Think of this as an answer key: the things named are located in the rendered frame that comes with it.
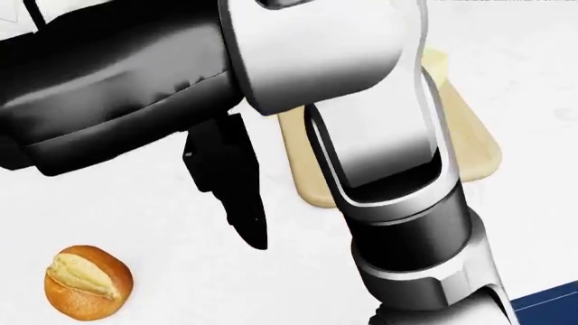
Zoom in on pale yellow cheese block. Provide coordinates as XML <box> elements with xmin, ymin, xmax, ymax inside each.
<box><xmin>421</xmin><ymin>46</ymin><xmax>452</xmax><ymax>89</ymax></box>

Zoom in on beige wooden cutting board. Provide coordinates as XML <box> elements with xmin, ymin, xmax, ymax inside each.
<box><xmin>276</xmin><ymin>76</ymin><xmax>503</xmax><ymax>209</ymax></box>

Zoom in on round brown bread roll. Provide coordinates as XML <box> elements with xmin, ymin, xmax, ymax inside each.
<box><xmin>43</xmin><ymin>244</ymin><xmax>135</xmax><ymax>322</ymax></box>

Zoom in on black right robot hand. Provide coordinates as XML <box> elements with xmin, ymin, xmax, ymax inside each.
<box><xmin>0</xmin><ymin>0</ymin><xmax>269</xmax><ymax>252</ymax></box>

